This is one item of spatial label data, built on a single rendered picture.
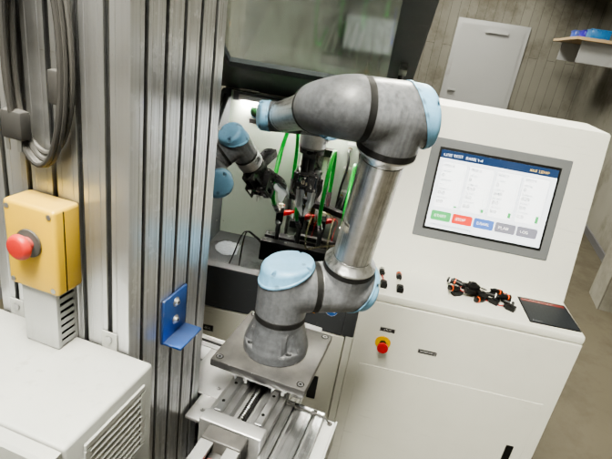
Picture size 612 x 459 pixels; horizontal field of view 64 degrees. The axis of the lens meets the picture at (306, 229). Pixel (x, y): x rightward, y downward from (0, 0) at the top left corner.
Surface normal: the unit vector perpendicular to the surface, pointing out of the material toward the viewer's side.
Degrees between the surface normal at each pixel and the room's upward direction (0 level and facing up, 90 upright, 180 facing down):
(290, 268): 7
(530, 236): 76
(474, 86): 90
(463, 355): 90
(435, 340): 90
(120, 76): 90
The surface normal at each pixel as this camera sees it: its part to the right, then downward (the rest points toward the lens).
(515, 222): -0.13, 0.14
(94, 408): 0.15, -0.91
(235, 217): -0.17, 0.37
